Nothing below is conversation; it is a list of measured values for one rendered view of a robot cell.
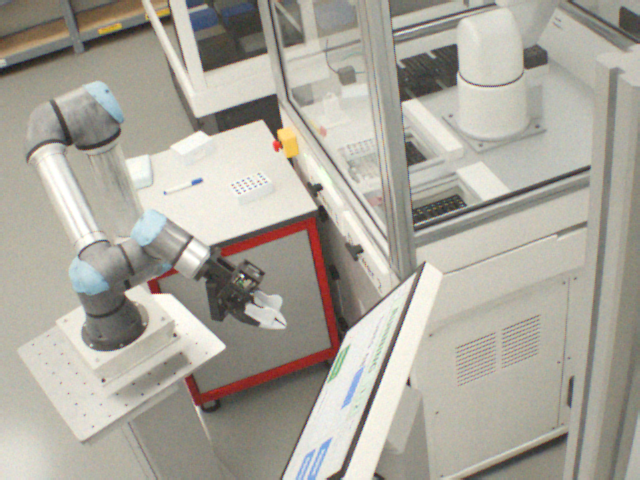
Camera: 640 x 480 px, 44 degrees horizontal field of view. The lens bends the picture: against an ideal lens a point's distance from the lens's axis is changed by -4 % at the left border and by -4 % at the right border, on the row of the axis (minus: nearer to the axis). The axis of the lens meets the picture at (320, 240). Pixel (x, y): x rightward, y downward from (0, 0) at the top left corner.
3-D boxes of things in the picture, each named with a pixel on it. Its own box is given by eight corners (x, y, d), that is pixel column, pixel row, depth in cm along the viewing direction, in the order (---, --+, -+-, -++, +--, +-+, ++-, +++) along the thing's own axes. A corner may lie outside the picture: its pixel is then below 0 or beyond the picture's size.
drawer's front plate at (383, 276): (387, 306, 207) (383, 274, 200) (346, 242, 229) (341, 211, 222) (393, 304, 207) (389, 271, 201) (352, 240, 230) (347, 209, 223)
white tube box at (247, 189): (239, 206, 260) (236, 196, 258) (229, 194, 267) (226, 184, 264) (274, 191, 264) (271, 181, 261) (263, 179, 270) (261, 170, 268)
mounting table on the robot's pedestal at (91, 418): (96, 469, 201) (80, 442, 194) (31, 376, 231) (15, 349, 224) (236, 376, 220) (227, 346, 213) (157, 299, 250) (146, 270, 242)
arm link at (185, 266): (169, 274, 163) (187, 248, 169) (188, 287, 164) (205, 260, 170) (182, 254, 158) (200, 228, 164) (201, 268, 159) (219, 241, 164)
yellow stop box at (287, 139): (285, 159, 263) (281, 140, 258) (278, 149, 268) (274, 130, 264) (300, 154, 264) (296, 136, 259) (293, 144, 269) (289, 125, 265)
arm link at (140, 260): (118, 247, 175) (119, 238, 165) (164, 225, 179) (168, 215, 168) (134, 279, 175) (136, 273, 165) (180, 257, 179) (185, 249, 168)
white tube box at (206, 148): (185, 167, 284) (182, 154, 280) (173, 158, 289) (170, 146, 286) (215, 150, 289) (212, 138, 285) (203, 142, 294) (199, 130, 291)
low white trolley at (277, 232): (199, 425, 291) (137, 269, 244) (166, 317, 338) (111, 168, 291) (349, 371, 301) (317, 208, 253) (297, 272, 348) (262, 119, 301)
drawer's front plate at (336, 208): (343, 237, 231) (338, 206, 224) (310, 185, 253) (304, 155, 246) (349, 235, 231) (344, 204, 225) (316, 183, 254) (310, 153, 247)
